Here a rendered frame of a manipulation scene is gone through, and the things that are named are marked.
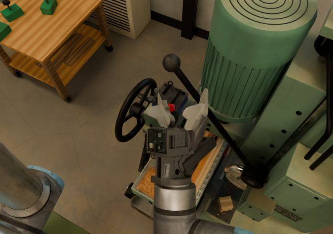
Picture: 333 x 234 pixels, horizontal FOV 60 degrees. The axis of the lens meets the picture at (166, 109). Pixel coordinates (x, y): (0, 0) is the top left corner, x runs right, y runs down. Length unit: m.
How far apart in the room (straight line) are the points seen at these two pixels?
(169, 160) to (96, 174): 1.41
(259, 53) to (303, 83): 0.10
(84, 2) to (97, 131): 0.88
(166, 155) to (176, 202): 0.10
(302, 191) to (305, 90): 0.19
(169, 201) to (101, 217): 1.32
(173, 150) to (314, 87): 0.28
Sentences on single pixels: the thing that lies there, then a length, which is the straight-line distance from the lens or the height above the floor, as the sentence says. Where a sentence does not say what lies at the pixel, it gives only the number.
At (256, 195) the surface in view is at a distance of 0.81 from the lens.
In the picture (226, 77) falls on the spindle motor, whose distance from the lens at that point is 0.60.
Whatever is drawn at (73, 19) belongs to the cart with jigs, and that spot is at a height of 0.53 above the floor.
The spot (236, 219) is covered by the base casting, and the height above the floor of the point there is 0.80.
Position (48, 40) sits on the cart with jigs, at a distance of 1.94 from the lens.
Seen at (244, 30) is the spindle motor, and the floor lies 1.50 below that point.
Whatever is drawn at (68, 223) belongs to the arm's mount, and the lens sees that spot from 1.27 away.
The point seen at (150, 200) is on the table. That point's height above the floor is 0.90.
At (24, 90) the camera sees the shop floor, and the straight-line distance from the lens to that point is 2.46.
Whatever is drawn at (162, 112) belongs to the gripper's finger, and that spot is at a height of 1.25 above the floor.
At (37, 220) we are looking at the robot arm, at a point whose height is 0.85.
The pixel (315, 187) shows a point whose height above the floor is 1.30.
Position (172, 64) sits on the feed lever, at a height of 1.42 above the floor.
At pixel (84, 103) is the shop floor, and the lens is 2.23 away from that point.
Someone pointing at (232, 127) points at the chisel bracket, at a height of 1.07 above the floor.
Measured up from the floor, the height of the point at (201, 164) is 0.94.
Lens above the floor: 1.84
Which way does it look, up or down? 60 degrees down
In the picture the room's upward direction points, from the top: straight up
